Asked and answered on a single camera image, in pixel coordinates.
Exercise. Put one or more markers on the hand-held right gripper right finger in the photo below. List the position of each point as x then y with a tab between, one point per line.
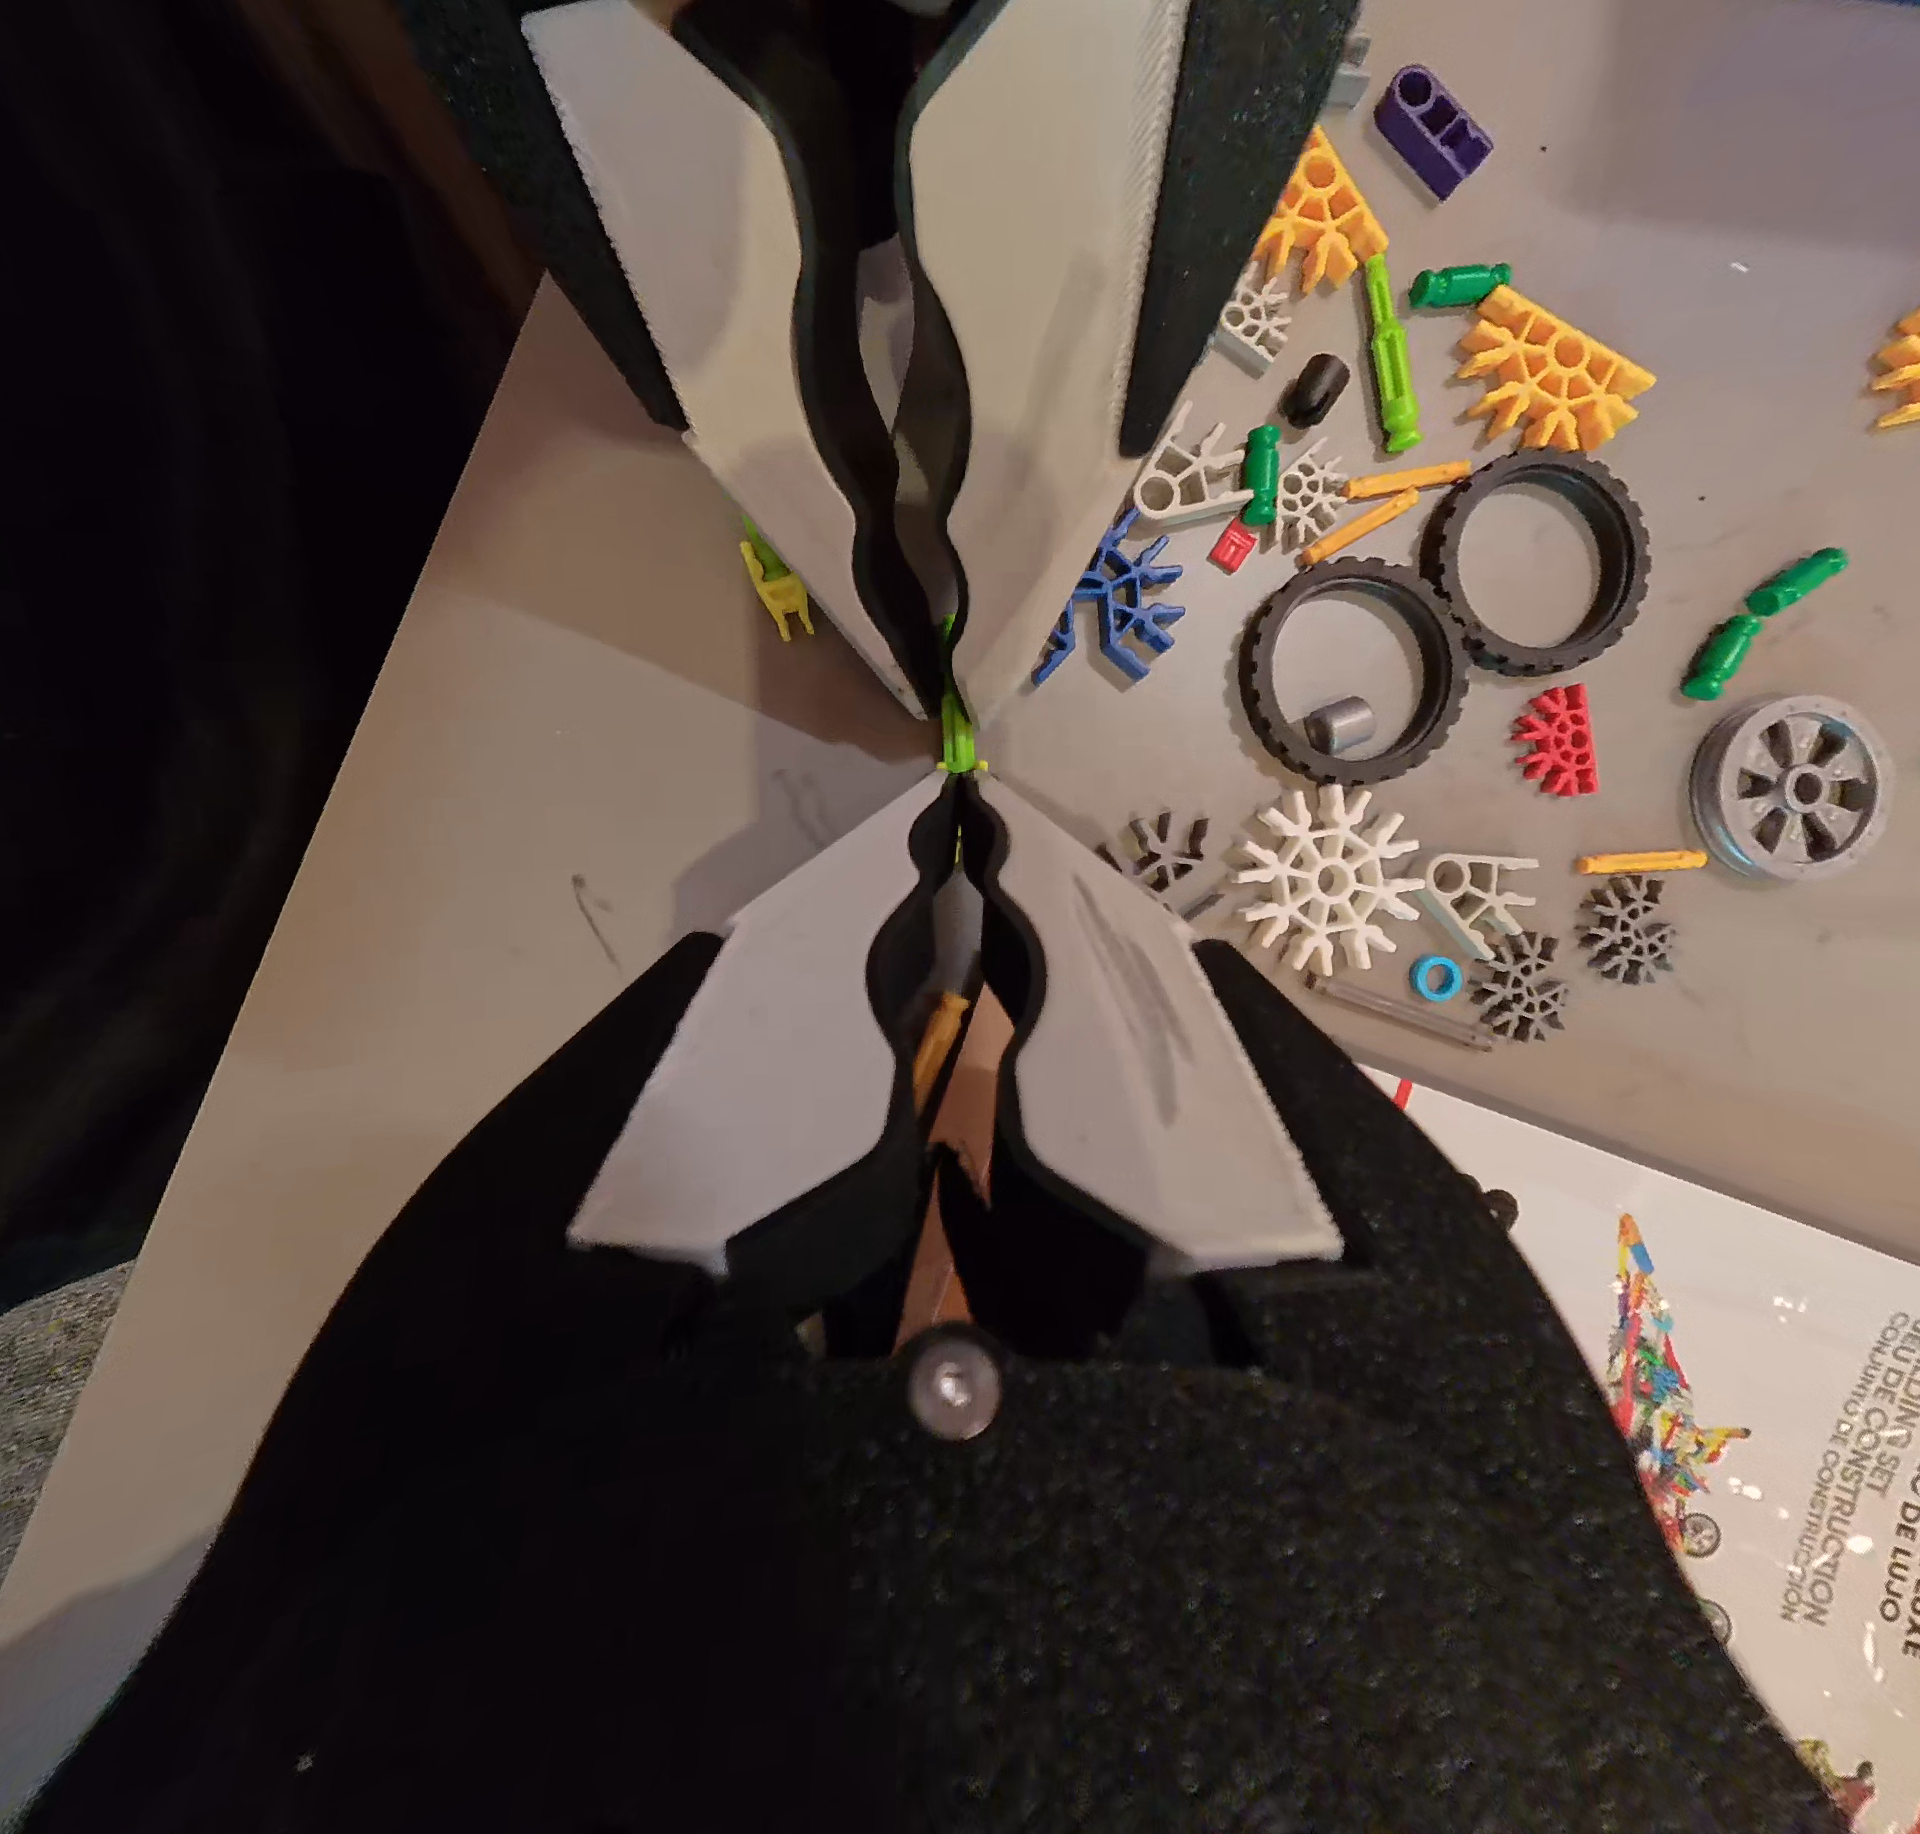
1155	1116

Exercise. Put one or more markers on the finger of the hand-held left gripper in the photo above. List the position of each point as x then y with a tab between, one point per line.
1048	216
676	216

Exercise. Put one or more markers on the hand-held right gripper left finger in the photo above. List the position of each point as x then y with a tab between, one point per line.
751	1097

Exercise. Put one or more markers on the long orange rod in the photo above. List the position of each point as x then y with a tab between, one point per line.
936	1040

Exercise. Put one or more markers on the clear long rod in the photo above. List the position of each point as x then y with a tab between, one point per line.
1396	1014

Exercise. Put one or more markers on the dark grey half-snowflake connector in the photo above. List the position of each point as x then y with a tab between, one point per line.
1162	851

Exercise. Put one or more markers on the yellow fan connector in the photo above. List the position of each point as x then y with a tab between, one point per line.
1552	363
1320	216
1897	373

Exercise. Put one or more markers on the pale grey triangular connector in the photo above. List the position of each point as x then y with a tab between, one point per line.
1476	896
1183	476

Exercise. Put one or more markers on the small black cap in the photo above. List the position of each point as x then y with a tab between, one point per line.
1317	389

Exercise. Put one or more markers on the short dark green rod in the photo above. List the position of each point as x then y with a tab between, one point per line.
1264	473
1795	583
1720	657
1456	286

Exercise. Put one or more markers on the small red clip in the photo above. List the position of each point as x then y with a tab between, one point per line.
1231	547

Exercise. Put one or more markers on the small dark grey snowflake connector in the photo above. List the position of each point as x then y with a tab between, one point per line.
1625	933
1518	986

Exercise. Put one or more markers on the small white snowflake connector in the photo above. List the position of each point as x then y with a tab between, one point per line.
1314	495

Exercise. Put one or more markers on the purple clip connector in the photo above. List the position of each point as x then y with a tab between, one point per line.
1425	126

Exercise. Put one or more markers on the blue snowflake connector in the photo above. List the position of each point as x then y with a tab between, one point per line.
1117	598

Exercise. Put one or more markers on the grey cylinder spacer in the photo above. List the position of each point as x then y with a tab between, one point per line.
1338	727

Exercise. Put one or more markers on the short orange rod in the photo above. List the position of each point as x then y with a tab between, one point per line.
1358	528
1642	861
1410	480

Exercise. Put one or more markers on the black rubber tire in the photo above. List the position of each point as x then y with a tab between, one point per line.
1261	678
1435	566

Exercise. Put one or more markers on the person's dark clothing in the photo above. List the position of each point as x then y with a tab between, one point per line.
180	514

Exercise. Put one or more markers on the red fan connector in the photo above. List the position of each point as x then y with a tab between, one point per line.
1557	743

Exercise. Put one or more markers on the red white toy packaging bag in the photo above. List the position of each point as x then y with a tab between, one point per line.
1725	1339

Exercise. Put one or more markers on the grey wheel hub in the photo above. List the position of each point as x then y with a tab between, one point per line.
1791	788

